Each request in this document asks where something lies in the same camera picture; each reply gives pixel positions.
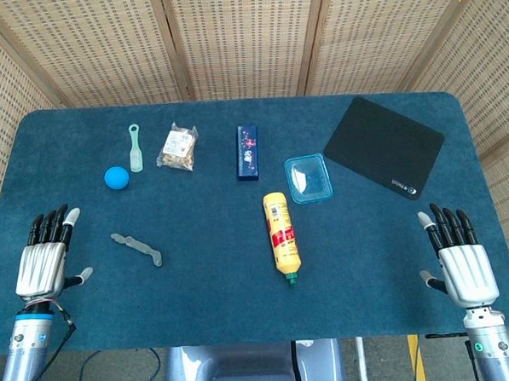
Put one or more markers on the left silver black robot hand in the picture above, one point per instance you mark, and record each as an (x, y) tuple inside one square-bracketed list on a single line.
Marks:
[(41, 270)]

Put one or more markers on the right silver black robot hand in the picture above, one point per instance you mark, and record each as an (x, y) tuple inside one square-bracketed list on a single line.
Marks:
[(468, 273)]

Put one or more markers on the stretched grey putty dough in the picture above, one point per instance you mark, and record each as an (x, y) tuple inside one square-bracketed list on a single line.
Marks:
[(140, 247)]

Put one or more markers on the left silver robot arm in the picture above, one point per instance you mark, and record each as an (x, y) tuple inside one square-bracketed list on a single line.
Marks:
[(26, 352)]

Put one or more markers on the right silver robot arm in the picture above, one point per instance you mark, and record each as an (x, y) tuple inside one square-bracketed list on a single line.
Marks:
[(493, 353)]

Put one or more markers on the blue ball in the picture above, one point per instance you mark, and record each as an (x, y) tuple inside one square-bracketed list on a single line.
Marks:
[(117, 178)]

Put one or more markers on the white table leg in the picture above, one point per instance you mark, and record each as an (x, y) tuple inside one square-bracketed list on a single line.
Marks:
[(362, 364)]

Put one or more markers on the pale green plastic spatula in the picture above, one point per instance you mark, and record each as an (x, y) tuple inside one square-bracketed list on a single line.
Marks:
[(135, 156)]

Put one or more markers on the black mouse pad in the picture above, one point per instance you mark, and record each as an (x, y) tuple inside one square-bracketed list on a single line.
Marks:
[(384, 145)]

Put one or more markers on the clear bag of snacks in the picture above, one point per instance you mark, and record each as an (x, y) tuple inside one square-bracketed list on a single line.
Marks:
[(177, 147)]

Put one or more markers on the blue felt table cloth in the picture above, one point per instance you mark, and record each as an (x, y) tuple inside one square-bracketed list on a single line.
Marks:
[(225, 286)]

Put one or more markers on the blue plastic container lid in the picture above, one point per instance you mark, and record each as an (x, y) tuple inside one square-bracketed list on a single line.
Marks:
[(308, 178)]

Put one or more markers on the yellow bottle with green cap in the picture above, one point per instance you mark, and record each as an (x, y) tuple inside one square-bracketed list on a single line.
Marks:
[(282, 240)]

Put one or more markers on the silver robot torso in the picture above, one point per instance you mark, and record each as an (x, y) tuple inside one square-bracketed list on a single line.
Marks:
[(247, 370)]

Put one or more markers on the dark blue printed box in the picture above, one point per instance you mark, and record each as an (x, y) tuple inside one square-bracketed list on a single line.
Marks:
[(248, 154)]

